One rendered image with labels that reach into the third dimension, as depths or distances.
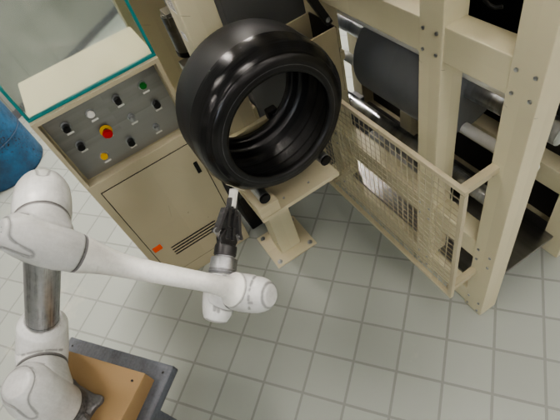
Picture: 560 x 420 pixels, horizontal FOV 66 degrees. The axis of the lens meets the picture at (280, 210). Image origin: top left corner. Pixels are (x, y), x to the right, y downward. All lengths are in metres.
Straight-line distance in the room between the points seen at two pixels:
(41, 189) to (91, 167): 0.86
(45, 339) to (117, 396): 0.31
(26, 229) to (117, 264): 0.24
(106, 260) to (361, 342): 1.41
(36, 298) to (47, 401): 0.31
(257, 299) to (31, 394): 0.72
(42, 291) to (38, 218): 0.37
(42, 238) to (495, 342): 1.89
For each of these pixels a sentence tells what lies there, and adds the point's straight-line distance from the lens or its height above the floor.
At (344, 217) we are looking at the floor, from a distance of 2.62.
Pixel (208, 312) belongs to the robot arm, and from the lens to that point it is 1.40.
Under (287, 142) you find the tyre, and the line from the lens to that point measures 1.77.
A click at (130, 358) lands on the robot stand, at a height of 0.65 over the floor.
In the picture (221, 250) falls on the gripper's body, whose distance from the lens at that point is 1.42.
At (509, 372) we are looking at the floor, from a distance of 2.24.
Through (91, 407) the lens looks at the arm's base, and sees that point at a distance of 1.69.
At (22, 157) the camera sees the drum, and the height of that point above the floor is 0.15.
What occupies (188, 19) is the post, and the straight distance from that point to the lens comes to 1.60.
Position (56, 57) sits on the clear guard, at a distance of 1.83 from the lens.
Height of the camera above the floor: 2.08
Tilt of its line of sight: 49 degrees down
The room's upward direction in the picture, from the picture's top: 21 degrees counter-clockwise
